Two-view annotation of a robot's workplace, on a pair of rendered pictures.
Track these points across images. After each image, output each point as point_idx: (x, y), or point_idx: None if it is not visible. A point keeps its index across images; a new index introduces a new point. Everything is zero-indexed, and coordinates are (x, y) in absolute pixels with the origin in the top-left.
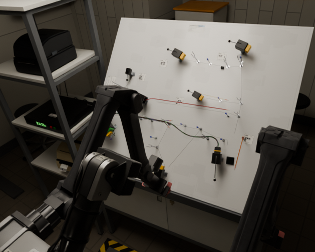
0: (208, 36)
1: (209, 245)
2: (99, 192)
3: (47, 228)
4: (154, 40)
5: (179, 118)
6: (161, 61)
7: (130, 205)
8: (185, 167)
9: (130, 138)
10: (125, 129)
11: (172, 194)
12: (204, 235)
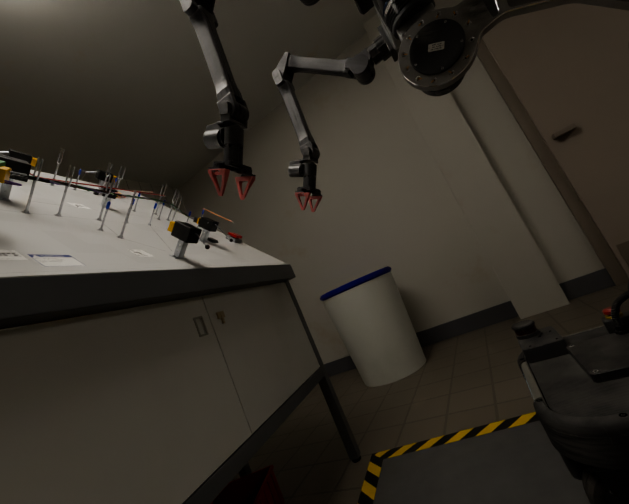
0: (35, 174)
1: (295, 387)
2: None
3: None
4: None
5: (106, 217)
6: None
7: (145, 455)
8: (188, 248)
9: (221, 46)
10: (214, 33)
11: (221, 272)
12: (280, 364)
